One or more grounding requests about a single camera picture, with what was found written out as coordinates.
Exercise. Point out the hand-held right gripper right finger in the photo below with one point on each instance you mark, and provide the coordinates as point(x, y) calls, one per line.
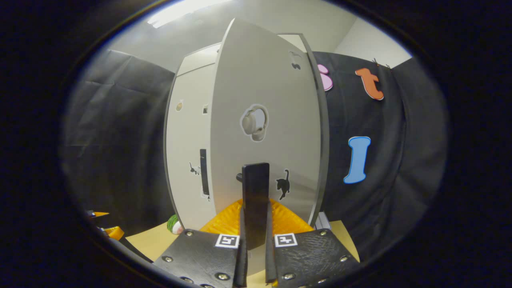
point(270, 260)

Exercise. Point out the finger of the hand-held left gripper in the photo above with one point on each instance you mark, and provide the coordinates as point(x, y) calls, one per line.
point(114, 232)

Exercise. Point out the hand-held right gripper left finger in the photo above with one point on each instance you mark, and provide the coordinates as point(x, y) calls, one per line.
point(241, 260)

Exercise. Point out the beige double-door shoe cabinet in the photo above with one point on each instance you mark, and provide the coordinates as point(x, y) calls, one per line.
point(324, 140)

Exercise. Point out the cabinet door with headphone sticker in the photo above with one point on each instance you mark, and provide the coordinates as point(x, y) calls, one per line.
point(260, 80)

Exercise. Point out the green striped watermelon slice toy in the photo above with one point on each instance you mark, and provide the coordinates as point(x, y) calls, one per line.
point(174, 224)

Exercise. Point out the small white box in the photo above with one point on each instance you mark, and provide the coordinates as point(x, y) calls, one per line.
point(322, 221)

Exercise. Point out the black backdrop cloth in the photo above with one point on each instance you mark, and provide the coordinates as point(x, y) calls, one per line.
point(400, 160)

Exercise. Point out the black binder clip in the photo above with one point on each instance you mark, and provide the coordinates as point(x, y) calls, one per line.
point(380, 63)

